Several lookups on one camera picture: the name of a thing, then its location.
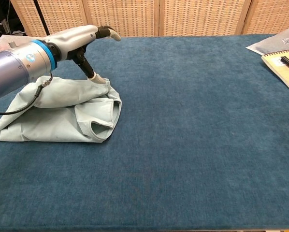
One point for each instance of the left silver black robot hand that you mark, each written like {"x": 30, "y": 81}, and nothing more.
{"x": 72, "y": 41}

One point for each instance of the pale green T-shirt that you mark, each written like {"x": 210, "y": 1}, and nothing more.
{"x": 52, "y": 120}

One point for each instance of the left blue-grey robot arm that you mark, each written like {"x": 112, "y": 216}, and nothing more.
{"x": 11, "y": 70}

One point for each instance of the wooden woven folding screen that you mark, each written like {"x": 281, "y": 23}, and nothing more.
{"x": 183, "y": 17}

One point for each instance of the blue carpet table cover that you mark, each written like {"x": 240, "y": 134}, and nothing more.
{"x": 183, "y": 145}

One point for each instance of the grey frosted bag QR label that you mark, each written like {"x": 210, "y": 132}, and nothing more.
{"x": 272, "y": 43}

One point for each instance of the kraft spiral notebook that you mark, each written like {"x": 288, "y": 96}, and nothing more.
{"x": 277, "y": 70}

